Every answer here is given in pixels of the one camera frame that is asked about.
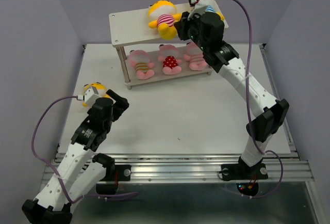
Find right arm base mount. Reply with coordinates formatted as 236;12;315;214
220;163;269;181

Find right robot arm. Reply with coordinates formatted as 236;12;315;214
175;12;289;181

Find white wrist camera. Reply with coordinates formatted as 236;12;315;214
188;0;209;21
77;86;101;107

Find pink frog toy striped shirt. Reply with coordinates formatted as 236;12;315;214
184;42;208;71

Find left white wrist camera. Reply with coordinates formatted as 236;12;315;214
77;86;101;107

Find yellow toy pink stripes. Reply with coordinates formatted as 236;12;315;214
82;82;110;107

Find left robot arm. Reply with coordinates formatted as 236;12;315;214
22;86;129;223

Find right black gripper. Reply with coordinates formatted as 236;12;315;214
174;9;209;52

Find pink frog toy polka-dot dress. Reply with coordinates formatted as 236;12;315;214
158;44;182;75

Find yellow toy red stripes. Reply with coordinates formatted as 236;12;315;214
147;0;182;40

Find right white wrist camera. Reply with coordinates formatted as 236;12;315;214
188;0;209;21

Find pink frog toy orange stripes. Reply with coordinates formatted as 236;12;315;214
128;50;155;80

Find aluminium rail frame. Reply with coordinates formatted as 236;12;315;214
54;44;329;223

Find white two-tier shelf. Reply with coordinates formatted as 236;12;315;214
108;2;229;90

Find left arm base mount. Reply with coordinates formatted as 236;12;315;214
92;153;131;182

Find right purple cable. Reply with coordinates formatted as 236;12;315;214
195;0;284;199

